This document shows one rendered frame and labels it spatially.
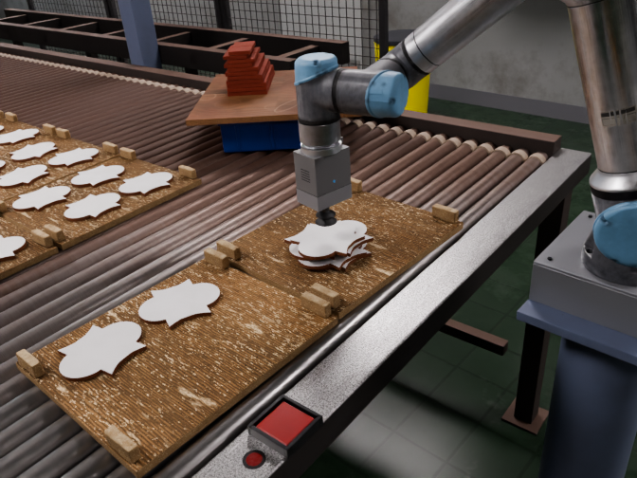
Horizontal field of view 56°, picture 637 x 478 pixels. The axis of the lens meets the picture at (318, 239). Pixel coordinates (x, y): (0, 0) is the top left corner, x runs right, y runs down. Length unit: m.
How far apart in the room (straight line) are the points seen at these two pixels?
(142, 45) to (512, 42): 2.94
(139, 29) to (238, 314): 2.03
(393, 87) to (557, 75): 3.91
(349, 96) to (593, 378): 0.70
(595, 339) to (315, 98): 0.64
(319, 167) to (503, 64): 4.01
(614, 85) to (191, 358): 0.73
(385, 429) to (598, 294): 1.14
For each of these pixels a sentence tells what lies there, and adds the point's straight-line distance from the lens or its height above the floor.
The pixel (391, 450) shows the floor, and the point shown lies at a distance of 2.08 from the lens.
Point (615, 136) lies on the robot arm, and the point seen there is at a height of 1.26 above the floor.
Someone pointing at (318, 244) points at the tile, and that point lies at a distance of 1.18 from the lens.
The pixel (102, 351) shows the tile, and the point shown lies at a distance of 1.06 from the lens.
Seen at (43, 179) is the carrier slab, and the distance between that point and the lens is 1.84.
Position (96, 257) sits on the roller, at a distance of 1.40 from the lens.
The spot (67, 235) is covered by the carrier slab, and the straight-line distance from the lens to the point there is 1.48.
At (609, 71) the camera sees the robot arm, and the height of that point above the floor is 1.34.
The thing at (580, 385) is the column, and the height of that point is 0.72.
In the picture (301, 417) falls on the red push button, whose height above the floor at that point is 0.93.
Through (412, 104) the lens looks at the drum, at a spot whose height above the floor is 0.24.
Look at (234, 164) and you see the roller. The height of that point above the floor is 0.92.
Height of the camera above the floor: 1.57
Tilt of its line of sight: 30 degrees down
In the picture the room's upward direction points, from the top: 4 degrees counter-clockwise
